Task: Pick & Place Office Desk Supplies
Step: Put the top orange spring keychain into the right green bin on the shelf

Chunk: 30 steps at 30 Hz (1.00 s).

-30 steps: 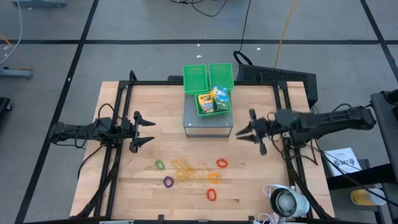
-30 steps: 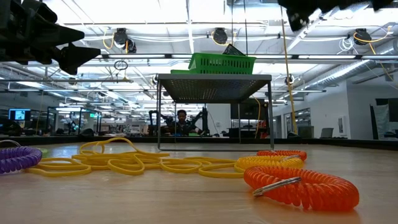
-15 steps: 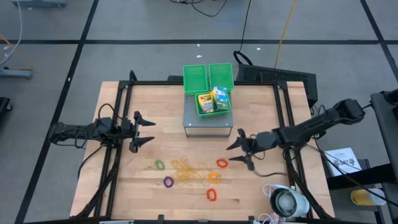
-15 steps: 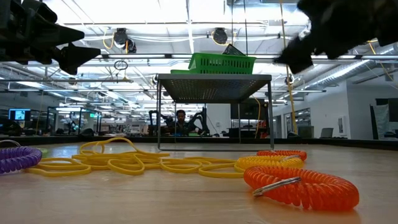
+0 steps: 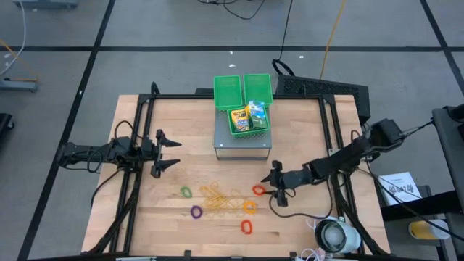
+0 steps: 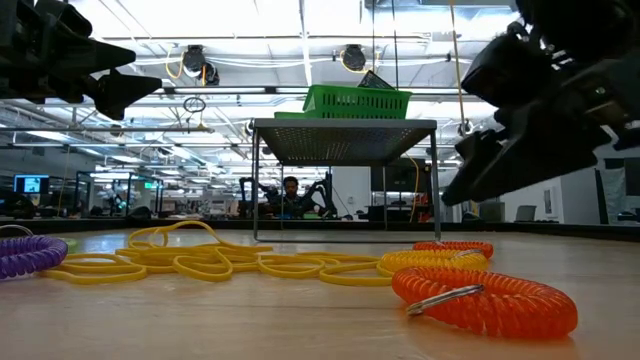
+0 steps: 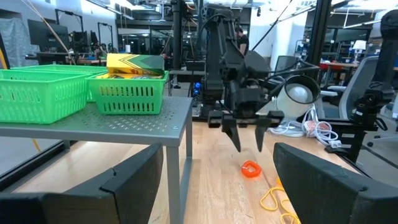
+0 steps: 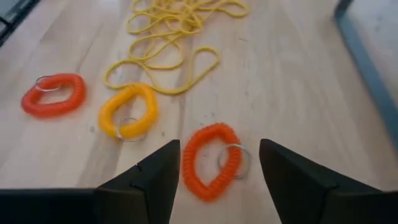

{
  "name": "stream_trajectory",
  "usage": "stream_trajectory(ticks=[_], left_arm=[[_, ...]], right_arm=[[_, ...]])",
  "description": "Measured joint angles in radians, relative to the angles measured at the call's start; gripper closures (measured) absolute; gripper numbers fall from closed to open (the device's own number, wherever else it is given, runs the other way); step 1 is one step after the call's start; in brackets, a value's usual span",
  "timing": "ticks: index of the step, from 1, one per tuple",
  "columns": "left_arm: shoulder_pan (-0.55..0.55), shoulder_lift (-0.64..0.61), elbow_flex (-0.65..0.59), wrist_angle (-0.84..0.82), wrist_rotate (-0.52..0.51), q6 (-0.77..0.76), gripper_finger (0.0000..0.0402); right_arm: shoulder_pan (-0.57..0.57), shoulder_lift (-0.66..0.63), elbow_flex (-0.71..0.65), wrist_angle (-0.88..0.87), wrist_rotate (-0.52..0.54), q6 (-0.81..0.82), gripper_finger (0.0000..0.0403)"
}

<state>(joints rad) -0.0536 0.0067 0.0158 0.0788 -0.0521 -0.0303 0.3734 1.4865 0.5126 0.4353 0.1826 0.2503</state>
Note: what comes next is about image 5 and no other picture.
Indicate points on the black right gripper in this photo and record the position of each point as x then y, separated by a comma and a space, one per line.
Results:
290, 177

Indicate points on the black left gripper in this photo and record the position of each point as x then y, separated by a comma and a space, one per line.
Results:
154, 152

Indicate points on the yellow rubber bands heap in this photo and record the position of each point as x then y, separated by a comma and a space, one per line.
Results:
214, 199

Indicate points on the green marker box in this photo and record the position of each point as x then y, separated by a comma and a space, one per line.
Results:
258, 116

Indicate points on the yellow crayon box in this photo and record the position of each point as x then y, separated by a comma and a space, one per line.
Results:
240, 119

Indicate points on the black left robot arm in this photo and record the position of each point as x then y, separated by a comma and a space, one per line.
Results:
90, 152

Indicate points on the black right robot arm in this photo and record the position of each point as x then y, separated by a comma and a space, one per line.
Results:
348, 156

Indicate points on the grey perforated metal shelf riser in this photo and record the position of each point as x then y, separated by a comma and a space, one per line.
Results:
243, 145

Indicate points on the green plastic mesh basket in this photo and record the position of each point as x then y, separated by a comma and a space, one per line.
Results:
249, 134
227, 92
258, 88

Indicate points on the black table clamp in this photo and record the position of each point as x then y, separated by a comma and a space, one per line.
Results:
293, 254
187, 253

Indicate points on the white spot lamp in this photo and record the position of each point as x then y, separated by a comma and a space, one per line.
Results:
339, 235

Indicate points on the white printed booklet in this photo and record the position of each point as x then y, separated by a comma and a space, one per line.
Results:
398, 188

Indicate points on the black stand bar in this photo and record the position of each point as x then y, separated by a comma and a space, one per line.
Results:
417, 208

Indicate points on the yellow and white tub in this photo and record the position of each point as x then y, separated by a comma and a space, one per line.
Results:
426, 229

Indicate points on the grey floor base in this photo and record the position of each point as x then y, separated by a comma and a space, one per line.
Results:
18, 86
45, 3

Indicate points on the black floor object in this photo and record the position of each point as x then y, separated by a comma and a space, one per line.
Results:
5, 123

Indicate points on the grey cart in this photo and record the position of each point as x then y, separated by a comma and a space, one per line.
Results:
451, 152

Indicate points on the black aluminium frame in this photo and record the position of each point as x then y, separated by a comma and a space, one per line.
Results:
174, 96

